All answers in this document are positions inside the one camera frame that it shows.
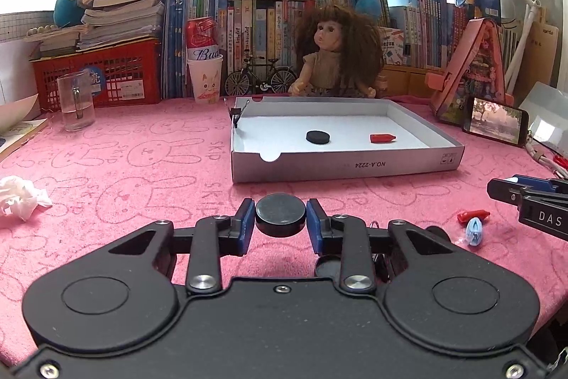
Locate crumpled white tissue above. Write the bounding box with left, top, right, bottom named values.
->
left=0, top=175, right=53, bottom=222

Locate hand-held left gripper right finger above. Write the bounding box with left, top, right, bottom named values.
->
left=306, top=198, right=454, bottom=295

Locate clear plastic clipboard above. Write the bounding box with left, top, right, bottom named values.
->
left=524, top=81, right=568, bottom=154

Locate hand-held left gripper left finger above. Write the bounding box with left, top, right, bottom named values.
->
left=108, top=198, right=256, bottom=295

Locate black miniature bicycle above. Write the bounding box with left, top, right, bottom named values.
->
left=224, top=54, right=298, bottom=98

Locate small black binder clip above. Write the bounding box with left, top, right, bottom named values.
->
left=224, top=97, right=249, bottom=130

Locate stack of worn books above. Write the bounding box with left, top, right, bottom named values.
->
left=24, top=0, right=197, bottom=61

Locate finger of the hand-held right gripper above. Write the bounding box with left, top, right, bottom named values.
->
left=510, top=175, right=568, bottom=194
left=487, top=178, right=526, bottom=206

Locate clear glass mug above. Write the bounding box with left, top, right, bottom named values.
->
left=56, top=72, right=97, bottom=133

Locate row of thin blue booklets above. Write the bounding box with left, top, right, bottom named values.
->
left=161, top=0, right=197, bottom=100

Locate row of colourful books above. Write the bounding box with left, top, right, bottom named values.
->
left=194, top=0, right=391, bottom=96

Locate open book with white page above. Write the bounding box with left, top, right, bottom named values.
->
left=0, top=93, right=49, bottom=163

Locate colourful printed carton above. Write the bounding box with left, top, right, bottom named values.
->
left=378, top=28, right=406, bottom=65

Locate wooden drawer box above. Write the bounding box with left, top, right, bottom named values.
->
left=381, top=64, right=450, bottom=101

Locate white plastic pipe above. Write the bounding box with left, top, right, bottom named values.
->
left=505, top=0, right=545, bottom=96

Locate red plastic crate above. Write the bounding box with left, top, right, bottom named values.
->
left=30, top=39, right=162, bottom=110

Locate pink bunny print tablecloth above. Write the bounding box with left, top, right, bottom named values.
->
left=0, top=92, right=568, bottom=364

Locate shallow white cardboard box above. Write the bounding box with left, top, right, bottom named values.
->
left=230, top=96, right=465, bottom=184

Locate red beer can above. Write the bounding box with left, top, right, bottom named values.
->
left=185, top=17, right=219, bottom=61

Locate bundle of white cables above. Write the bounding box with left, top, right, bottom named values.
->
left=525, top=134, right=568, bottom=181

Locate light blue plastic clip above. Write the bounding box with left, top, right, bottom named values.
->
left=465, top=217, right=484, bottom=247

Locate row of pale blue books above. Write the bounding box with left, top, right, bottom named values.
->
left=389, top=0, right=459, bottom=70

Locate pink triangular toy house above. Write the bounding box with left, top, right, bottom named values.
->
left=425, top=18, right=515, bottom=126

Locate cat print paper cup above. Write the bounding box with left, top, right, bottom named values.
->
left=187, top=54, right=224, bottom=104

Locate black smartphone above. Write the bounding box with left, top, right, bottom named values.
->
left=461, top=96, right=530, bottom=148

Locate curly brown haired doll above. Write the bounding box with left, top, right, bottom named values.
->
left=288, top=4, right=383, bottom=99

